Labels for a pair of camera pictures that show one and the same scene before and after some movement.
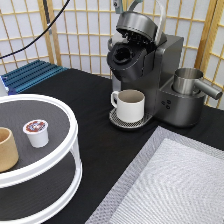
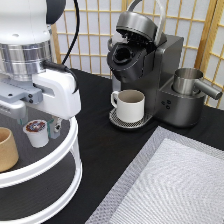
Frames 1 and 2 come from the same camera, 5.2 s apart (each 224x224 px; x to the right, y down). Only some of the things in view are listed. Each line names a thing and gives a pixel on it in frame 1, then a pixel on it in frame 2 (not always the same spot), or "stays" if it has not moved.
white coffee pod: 37,131 stays
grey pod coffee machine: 141,57 stays
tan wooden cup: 9,154 stays
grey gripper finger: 116,3 to 54,126
